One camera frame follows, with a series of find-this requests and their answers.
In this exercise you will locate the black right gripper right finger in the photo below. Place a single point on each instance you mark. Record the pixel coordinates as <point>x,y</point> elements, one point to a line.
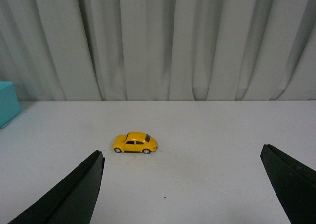
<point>294,184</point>

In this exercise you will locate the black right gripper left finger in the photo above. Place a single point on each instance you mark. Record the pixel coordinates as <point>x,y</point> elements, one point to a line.
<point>72,200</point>

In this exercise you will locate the yellow beetle toy car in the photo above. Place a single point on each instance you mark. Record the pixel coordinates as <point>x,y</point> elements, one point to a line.
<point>135,142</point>

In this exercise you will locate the turquoise plastic storage box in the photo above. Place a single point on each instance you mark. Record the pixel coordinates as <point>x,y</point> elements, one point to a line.
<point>9,105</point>

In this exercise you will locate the white pleated curtain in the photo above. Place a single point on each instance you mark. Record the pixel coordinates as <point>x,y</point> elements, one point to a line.
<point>147,50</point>

